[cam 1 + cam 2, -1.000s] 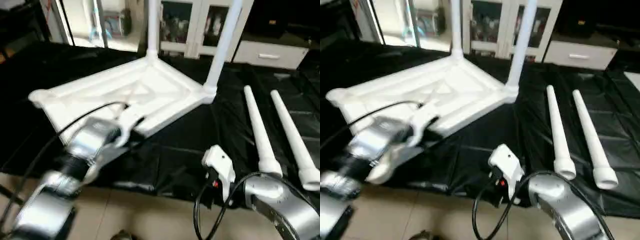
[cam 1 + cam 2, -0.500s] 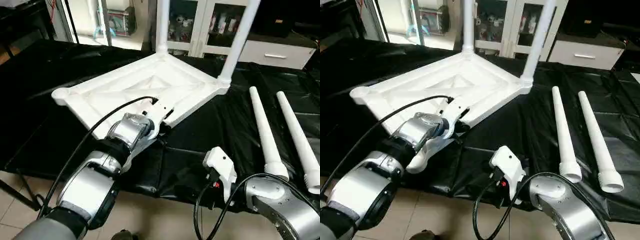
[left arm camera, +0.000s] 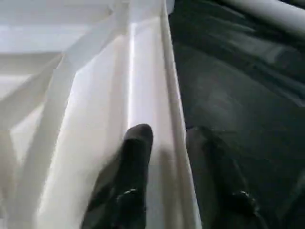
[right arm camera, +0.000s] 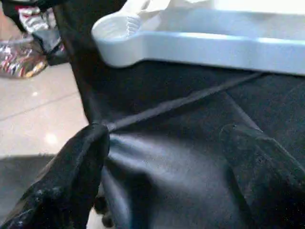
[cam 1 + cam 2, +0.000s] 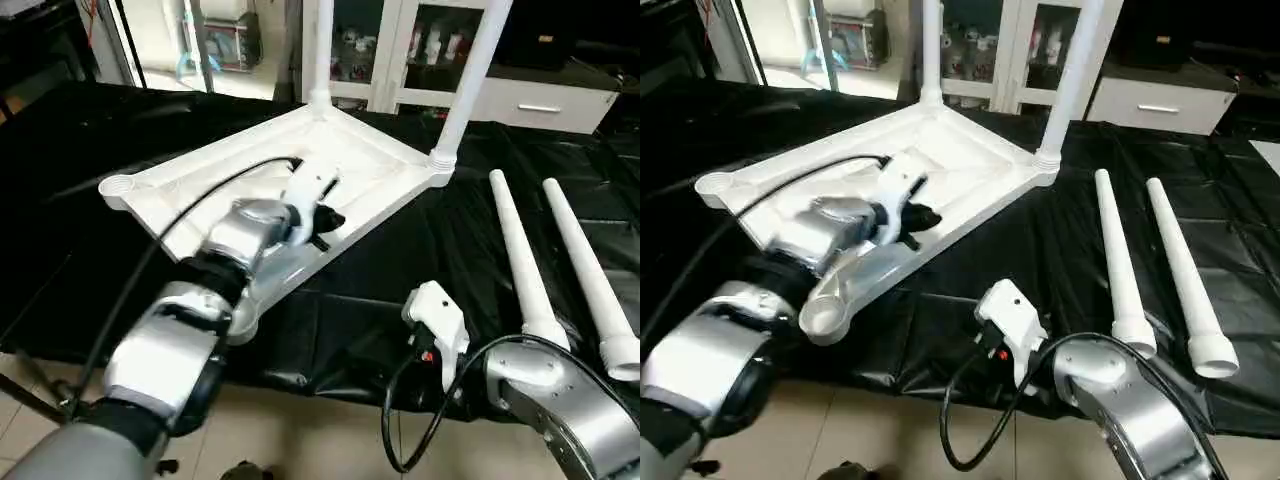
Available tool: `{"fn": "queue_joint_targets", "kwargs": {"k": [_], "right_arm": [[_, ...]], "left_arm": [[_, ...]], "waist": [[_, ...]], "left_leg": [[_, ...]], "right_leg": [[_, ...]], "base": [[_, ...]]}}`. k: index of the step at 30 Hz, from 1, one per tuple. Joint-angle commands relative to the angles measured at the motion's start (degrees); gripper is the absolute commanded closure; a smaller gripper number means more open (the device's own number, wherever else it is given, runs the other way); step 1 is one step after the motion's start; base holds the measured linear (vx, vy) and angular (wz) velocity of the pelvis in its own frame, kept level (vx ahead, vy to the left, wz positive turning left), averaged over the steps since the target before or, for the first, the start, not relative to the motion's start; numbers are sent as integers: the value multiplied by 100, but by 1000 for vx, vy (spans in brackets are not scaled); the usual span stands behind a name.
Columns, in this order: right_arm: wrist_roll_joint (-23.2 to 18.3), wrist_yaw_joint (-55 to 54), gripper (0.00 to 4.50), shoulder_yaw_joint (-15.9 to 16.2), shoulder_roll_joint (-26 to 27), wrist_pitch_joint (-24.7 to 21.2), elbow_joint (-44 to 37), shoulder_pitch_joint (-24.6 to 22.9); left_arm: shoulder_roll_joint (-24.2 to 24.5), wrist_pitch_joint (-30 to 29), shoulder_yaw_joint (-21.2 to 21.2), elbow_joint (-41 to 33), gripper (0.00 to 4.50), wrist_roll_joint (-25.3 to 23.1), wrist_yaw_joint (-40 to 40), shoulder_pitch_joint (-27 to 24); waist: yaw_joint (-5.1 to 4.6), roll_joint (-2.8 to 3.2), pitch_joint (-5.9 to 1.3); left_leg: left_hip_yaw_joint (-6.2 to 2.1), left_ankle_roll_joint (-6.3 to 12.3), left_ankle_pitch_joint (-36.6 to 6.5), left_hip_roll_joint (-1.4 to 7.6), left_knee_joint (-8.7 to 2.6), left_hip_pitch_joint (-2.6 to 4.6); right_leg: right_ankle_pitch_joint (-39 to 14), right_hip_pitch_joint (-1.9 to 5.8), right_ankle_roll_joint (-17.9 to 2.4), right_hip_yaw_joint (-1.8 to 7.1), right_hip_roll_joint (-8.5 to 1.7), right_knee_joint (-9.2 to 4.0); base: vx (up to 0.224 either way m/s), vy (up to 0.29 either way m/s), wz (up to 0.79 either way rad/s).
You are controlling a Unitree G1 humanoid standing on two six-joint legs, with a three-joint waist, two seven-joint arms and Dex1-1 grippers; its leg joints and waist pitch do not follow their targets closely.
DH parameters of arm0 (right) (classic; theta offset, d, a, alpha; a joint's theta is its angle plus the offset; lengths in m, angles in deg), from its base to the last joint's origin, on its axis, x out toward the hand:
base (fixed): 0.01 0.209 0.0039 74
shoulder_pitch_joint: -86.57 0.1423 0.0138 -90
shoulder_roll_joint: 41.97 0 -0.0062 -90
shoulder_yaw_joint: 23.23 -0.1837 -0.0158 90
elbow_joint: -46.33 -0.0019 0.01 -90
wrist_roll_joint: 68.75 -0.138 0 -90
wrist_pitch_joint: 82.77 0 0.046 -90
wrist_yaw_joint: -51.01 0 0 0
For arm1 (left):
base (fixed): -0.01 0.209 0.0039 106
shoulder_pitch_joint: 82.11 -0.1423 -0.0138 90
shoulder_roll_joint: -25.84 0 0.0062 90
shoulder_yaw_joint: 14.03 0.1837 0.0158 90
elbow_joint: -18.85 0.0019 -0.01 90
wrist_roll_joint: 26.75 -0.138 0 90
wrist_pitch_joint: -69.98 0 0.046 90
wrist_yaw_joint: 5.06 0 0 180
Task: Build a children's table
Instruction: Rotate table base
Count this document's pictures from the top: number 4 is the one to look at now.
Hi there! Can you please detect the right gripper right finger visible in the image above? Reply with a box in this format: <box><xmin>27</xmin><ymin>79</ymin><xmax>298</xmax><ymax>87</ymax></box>
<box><xmin>220</xmin><ymin>124</ymin><xmax>305</xmax><ymax>229</ymax></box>

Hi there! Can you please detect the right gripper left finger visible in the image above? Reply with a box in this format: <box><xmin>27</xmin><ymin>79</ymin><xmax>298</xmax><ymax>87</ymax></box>
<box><xmin>0</xmin><ymin>123</ymin><xmax>111</xmax><ymax>229</ymax></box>

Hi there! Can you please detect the white plastic table top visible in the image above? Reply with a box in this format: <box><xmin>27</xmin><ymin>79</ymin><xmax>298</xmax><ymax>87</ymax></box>
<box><xmin>91</xmin><ymin>0</ymin><xmax>305</xmax><ymax>77</ymax></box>

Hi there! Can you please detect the black work mat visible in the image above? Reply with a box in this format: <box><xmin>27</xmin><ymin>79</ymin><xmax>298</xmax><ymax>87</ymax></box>
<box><xmin>48</xmin><ymin>0</ymin><xmax>305</xmax><ymax>229</ymax></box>

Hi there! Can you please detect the shiny silver floor object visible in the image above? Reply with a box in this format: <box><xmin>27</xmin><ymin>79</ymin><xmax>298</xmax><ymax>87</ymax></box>
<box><xmin>0</xmin><ymin>2</ymin><xmax>68</xmax><ymax>79</ymax></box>

